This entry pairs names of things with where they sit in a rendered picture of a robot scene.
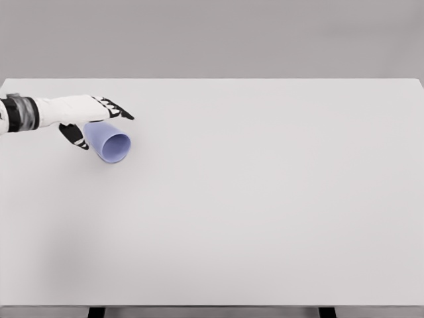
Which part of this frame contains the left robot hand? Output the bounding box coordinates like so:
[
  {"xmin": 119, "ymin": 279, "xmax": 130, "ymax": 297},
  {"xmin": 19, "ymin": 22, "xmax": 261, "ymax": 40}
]
[{"xmin": 55, "ymin": 94, "xmax": 135, "ymax": 151}]

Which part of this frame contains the light blue cup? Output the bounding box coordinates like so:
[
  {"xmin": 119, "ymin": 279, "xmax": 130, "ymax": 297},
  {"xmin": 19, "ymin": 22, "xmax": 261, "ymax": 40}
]
[{"xmin": 82, "ymin": 120, "xmax": 132, "ymax": 164}]

